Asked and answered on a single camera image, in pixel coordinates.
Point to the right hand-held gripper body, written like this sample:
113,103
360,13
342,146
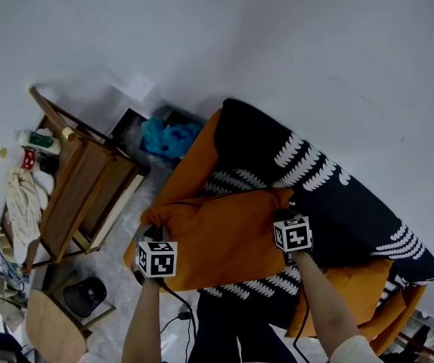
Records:
292,236

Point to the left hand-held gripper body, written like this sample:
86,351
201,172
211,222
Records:
156,259

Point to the large orange cushion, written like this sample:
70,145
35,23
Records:
224,240
357,289

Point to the person's right forearm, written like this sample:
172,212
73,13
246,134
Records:
323,304

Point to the person's left forearm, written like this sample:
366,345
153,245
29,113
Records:
143,323

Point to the black shoe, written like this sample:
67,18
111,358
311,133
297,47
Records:
84,297

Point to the person's dark trouser legs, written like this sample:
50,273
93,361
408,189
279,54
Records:
217,331

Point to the wooden side cart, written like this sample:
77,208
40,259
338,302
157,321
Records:
84,187

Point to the teal cloth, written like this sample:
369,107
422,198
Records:
168,138

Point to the round wooden chair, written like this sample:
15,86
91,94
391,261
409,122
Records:
54,327

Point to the white rolled towel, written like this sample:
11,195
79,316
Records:
45,185

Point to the black box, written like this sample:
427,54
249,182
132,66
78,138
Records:
128,125

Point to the cream crumpled cloth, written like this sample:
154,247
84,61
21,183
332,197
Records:
22,210

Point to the red white spotted cup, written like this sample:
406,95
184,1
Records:
28,159

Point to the white bottle green label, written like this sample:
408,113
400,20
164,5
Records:
39,140

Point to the clear bottle yellow cap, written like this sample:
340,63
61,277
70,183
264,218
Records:
10,157

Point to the white wall outlet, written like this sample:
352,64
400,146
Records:
137,87

